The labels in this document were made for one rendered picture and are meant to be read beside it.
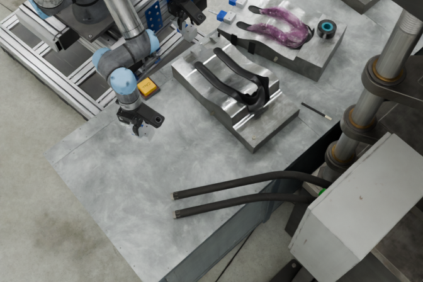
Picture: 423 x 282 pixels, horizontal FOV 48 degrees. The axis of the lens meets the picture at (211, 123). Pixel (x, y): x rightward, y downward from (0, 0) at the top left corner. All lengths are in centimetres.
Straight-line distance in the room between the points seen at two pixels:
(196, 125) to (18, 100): 154
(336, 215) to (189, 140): 93
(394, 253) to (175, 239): 79
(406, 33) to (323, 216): 44
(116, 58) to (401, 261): 122
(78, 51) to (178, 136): 126
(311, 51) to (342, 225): 106
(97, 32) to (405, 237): 140
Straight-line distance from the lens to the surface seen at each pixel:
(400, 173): 120
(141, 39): 157
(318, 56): 202
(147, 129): 177
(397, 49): 114
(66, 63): 298
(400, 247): 189
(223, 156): 188
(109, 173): 190
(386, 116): 147
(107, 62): 155
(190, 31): 201
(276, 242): 260
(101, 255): 265
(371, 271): 206
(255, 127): 187
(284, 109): 192
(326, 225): 111
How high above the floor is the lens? 252
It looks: 62 degrees down
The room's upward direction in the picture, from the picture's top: 3 degrees counter-clockwise
